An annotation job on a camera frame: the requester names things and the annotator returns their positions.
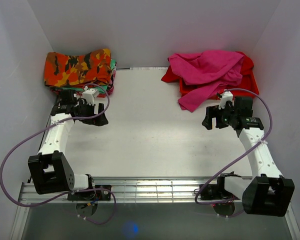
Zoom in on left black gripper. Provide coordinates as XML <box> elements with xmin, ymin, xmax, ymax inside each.
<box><xmin>76</xmin><ymin>100</ymin><xmax>108</xmax><ymax>127</ymax></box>

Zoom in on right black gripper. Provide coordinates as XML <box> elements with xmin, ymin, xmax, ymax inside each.
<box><xmin>201</xmin><ymin>102</ymin><xmax>237</xmax><ymax>130</ymax></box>

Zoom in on orange camouflage trousers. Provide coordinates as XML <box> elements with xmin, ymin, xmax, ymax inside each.
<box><xmin>43</xmin><ymin>48</ymin><xmax>112</xmax><ymax>87</ymax></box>

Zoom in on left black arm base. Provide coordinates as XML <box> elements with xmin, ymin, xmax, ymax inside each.
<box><xmin>67</xmin><ymin>185</ymin><xmax>112</xmax><ymax>202</ymax></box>

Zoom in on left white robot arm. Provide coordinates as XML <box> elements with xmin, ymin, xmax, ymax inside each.
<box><xmin>28</xmin><ymin>87</ymin><xmax>109</xmax><ymax>200</ymax></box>

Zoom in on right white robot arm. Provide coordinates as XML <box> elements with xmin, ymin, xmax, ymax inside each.
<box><xmin>199</xmin><ymin>91</ymin><xmax>295</xmax><ymax>217</ymax></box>

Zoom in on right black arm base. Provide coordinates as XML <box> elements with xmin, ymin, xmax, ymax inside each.
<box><xmin>199</xmin><ymin>183</ymin><xmax>238</xmax><ymax>201</ymax></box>

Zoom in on pink patterned folded trousers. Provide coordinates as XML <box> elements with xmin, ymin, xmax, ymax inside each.
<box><xmin>49</xmin><ymin>75</ymin><xmax>115</xmax><ymax>98</ymax></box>

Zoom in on red plastic tray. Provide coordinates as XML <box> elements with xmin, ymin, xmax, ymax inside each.
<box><xmin>179</xmin><ymin>70</ymin><xmax>259</xmax><ymax>100</ymax></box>

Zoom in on red garment in tray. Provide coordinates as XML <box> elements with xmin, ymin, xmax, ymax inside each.
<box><xmin>161</xmin><ymin>50</ymin><xmax>254</xmax><ymax>83</ymax></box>

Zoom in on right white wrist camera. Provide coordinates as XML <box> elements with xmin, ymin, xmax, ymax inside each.
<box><xmin>217</xmin><ymin>90</ymin><xmax>233</xmax><ymax>110</ymax></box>

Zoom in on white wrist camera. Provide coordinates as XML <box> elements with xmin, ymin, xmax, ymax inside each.
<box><xmin>81</xmin><ymin>87</ymin><xmax>100</xmax><ymax>106</ymax></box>
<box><xmin>217</xmin><ymin>90</ymin><xmax>233</xmax><ymax>110</ymax></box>

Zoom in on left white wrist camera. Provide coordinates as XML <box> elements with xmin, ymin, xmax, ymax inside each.
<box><xmin>81</xmin><ymin>87</ymin><xmax>100</xmax><ymax>106</ymax></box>

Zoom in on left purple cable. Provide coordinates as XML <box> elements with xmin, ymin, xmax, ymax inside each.
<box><xmin>0</xmin><ymin>83</ymin><xmax>117</xmax><ymax>225</ymax></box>

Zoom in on purple cable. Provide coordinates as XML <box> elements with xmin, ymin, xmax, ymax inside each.
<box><xmin>191</xmin><ymin>88</ymin><xmax>273</xmax><ymax>218</ymax></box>
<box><xmin>0</xmin><ymin>83</ymin><xmax>117</xmax><ymax>225</ymax></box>

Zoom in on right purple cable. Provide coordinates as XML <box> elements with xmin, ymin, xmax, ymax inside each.
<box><xmin>191</xmin><ymin>88</ymin><xmax>273</xmax><ymax>218</ymax></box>

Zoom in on aluminium rail frame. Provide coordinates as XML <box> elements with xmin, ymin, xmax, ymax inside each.
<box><xmin>9</xmin><ymin>94</ymin><xmax>300</xmax><ymax>240</ymax></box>

